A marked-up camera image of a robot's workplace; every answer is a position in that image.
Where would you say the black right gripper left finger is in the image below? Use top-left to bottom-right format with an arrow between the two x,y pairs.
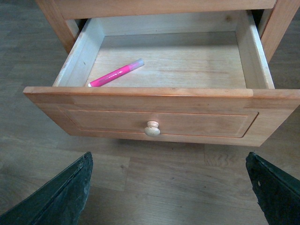
0,152 -> 93,225

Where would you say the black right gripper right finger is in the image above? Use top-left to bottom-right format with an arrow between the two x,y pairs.
246,152 -> 300,225

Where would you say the wooden drawer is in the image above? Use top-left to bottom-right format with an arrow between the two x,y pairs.
23,10 -> 300,146

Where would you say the pink marker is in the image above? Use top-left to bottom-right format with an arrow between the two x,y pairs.
88,59 -> 144,87

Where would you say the wooden nightstand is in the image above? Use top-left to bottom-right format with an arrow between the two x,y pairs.
36,0 -> 300,61

